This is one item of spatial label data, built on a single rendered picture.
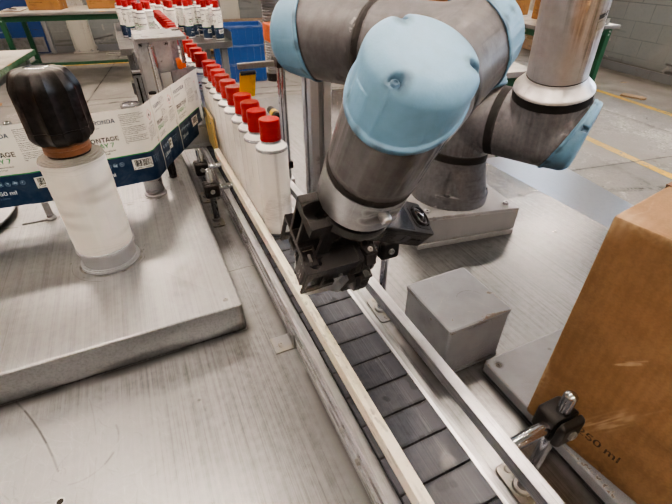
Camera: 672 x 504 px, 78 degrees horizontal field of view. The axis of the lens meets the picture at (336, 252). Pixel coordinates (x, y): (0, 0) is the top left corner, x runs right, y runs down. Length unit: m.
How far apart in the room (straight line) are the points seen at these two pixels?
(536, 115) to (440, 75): 0.48
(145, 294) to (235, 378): 0.19
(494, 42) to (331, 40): 0.13
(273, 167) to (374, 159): 0.42
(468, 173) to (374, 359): 0.42
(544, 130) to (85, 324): 0.72
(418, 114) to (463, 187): 0.57
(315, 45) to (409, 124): 0.18
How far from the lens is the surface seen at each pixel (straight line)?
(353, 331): 0.57
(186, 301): 0.65
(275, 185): 0.70
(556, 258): 0.88
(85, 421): 0.62
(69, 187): 0.68
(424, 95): 0.24
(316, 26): 0.41
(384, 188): 0.30
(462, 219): 0.82
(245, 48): 5.64
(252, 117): 0.72
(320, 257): 0.41
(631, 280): 0.42
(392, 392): 0.51
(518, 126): 0.74
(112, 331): 0.64
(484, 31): 0.35
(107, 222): 0.71
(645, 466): 0.52
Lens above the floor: 1.29
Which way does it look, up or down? 36 degrees down
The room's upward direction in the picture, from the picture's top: straight up
